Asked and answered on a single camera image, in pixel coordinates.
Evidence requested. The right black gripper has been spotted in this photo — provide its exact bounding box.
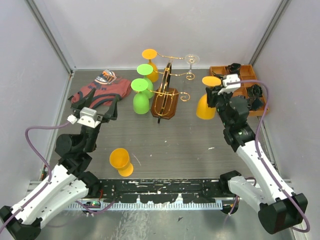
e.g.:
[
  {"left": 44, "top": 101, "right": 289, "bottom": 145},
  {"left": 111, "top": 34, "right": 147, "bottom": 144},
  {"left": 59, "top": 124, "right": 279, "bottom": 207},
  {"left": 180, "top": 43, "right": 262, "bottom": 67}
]
[{"left": 206, "top": 85, "right": 233, "bottom": 129}]

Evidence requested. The green goblet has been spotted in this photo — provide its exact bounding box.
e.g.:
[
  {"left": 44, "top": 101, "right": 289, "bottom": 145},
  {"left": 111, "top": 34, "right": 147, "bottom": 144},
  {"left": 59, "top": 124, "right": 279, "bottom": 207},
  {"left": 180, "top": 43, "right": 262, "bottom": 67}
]
[
  {"left": 136, "top": 63, "right": 155, "bottom": 99},
  {"left": 131, "top": 78, "right": 150, "bottom": 115}
]

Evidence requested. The clear wine glass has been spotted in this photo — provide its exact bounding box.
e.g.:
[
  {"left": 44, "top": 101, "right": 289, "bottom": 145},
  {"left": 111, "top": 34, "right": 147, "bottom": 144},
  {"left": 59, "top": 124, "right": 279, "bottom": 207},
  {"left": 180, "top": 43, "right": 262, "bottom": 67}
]
[{"left": 184, "top": 54, "right": 200, "bottom": 74}]

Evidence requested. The gold wine glass rack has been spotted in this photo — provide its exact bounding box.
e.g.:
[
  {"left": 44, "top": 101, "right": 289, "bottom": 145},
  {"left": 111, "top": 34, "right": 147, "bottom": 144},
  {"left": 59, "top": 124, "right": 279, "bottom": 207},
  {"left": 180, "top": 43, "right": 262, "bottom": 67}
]
[{"left": 151, "top": 51, "right": 195, "bottom": 124}]

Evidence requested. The green goblet front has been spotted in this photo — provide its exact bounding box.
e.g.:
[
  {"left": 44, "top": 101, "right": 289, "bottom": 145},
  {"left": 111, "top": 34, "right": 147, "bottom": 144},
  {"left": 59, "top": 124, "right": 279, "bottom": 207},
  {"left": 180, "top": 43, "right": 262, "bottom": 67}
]
[{"left": 136, "top": 63, "right": 155, "bottom": 99}]

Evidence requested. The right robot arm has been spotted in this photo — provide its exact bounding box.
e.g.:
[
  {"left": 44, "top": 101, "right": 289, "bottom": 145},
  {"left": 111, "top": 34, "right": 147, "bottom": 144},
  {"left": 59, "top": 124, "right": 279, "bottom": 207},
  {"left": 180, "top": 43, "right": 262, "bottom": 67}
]
[{"left": 205, "top": 86, "right": 308, "bottom": 235}]

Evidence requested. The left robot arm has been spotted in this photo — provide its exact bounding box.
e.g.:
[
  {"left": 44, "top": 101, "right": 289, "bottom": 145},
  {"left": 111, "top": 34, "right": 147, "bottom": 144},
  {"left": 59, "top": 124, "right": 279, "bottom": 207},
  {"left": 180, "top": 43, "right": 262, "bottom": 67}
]
[{"left": 0, "top": 89, "right": 121, "bottom": 240}]

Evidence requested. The red cloth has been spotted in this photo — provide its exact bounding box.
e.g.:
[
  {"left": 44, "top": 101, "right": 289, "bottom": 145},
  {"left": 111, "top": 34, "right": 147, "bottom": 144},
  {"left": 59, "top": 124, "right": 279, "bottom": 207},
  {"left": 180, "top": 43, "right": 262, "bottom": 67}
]
[{"left": 68, "top": 69, "right": 132, "bottom": 109}]

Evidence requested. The black rolled item in tray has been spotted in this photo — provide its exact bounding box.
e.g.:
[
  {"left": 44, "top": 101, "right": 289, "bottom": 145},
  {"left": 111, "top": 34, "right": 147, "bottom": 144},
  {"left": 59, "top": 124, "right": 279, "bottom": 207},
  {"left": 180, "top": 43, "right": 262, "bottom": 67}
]
[{"left": 246, "top": 84, "right": 263, "bottom": 98}]

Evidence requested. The wooden compartment tray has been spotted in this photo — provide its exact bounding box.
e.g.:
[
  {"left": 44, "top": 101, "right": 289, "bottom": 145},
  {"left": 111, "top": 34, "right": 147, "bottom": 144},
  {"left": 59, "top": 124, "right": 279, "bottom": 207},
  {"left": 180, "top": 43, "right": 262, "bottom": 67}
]
[{"left": 209, "top": 63, "right": 267, "bottom": 117}]

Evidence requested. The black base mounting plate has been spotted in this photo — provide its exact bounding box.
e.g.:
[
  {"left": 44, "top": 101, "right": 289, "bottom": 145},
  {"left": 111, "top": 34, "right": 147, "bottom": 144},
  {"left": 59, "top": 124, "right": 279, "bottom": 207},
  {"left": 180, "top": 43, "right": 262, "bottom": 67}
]
[{"left": 86, "top": 178, "right": 236, "bottom": 204}]

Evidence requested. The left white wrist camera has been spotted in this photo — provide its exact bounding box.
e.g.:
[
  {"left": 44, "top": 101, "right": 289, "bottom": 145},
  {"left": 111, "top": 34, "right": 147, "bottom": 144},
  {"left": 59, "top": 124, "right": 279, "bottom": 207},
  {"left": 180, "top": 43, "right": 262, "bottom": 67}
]
[{"left": 66, "top": 107, "right": 102, "bottom": 129}]

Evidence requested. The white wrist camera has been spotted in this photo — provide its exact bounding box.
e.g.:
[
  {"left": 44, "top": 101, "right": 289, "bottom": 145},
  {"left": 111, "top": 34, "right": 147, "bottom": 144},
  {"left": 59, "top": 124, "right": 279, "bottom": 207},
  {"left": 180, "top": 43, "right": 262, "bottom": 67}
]
[
  {"left": 218, "top": 74, "right": 241, "bottom": 95},
  {"left": 66, "top": 107, "right": 102, "bottom": 129}
]

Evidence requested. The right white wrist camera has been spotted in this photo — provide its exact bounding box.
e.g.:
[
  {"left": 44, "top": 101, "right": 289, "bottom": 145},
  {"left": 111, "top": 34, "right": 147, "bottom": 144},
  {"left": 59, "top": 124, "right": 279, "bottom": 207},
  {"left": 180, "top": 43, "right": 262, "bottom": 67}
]
[{"left": 218, "top": 74, "right": 241, "bottom": 95}]

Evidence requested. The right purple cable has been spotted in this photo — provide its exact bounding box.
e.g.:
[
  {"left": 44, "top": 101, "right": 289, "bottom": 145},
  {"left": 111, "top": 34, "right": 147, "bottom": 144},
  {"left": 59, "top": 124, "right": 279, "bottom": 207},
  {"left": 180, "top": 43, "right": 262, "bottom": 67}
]
[{"left": 234, "top": 79, "right": 312, "bottom": 234}]

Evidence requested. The purple cable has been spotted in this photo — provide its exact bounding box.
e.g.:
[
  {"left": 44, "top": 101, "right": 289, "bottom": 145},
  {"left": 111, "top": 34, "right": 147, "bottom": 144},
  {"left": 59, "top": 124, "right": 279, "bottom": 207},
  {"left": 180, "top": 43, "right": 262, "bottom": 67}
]
[
  {"left": 0, "top": 122, "right": 76, "bottom": 231},
  {"left": 234, "top": 79, "right": 312, "bottom": 234}
]

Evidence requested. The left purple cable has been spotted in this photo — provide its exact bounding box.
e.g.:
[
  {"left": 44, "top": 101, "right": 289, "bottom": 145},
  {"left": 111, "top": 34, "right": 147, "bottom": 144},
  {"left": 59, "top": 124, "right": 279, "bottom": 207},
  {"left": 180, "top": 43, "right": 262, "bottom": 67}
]
[{"left": 0, "top": 122, "right": 76, "bottom": 231}]

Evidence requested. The grey cable duct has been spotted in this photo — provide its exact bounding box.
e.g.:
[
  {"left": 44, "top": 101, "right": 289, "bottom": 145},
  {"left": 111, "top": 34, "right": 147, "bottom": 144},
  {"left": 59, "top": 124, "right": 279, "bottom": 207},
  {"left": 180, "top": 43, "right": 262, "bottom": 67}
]
[{"left": 66, "top": 200, "right": 223, "bottom": 211}]

